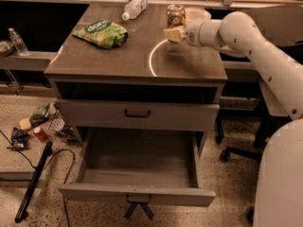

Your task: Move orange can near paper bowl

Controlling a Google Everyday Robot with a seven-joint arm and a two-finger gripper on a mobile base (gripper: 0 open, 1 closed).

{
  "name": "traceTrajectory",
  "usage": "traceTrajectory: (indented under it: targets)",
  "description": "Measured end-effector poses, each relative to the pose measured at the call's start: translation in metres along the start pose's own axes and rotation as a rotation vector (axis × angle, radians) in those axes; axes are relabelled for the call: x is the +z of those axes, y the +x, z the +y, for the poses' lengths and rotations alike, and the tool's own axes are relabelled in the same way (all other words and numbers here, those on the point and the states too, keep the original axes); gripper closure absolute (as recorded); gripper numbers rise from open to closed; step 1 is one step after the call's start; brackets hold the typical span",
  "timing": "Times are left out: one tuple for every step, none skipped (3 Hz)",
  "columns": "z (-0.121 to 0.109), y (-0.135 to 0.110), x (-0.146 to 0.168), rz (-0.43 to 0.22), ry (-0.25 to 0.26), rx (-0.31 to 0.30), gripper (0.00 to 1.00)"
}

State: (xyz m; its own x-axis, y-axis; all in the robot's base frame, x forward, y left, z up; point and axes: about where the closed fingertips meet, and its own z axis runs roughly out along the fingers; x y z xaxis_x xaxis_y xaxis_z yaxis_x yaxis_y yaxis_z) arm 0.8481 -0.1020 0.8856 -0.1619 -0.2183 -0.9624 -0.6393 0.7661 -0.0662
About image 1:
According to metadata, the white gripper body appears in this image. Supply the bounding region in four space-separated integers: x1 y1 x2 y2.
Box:
185 19 212 47

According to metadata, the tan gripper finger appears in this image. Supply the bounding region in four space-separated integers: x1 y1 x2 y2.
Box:
163 26 185 43

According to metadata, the orange soda can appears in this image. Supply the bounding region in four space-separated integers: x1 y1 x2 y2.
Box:
167 5 186 28

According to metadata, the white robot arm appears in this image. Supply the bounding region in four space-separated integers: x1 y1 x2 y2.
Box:
164 11 303 227

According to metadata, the white paper bowl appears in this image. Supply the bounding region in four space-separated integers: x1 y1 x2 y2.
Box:
185 8 211 24

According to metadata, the red can on floor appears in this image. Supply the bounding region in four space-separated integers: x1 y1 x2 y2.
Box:
33 127 47 142

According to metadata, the bowl on left shelf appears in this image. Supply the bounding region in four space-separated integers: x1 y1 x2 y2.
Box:
0 41 14 58

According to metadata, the clear plastic water bottle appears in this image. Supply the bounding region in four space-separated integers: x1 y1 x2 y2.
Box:
122 0 148 21

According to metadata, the green chip bag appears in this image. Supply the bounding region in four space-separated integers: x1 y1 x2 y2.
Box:
73 20 128 49

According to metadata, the grey drawer cabinet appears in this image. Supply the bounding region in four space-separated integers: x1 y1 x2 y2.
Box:
44 3 228 208

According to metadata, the black office chair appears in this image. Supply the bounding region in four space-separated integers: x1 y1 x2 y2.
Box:
215 79 285 224

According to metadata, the closed middle drawer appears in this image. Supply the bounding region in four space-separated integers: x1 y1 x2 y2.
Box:
56 99 219 131

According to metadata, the open bottom drawer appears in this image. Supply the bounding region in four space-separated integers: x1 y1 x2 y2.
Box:
58 128 216 207

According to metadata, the upright water bottle on shelf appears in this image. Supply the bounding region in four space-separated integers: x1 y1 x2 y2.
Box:
9 27 28 56

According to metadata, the green bag on floor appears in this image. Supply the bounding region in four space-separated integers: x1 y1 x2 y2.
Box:
29 103 52 128

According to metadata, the yellow sponge on floor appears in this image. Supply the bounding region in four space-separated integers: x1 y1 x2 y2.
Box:
19 117 32 131

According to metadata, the blue snack bag on floor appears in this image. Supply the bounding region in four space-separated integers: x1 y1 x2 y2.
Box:
9 127 29 150

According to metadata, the black rod on floor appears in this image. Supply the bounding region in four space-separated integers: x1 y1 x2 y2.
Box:
14 142 53 223

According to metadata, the black cable on floor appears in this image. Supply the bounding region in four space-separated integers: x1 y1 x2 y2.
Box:
0 130 77 227

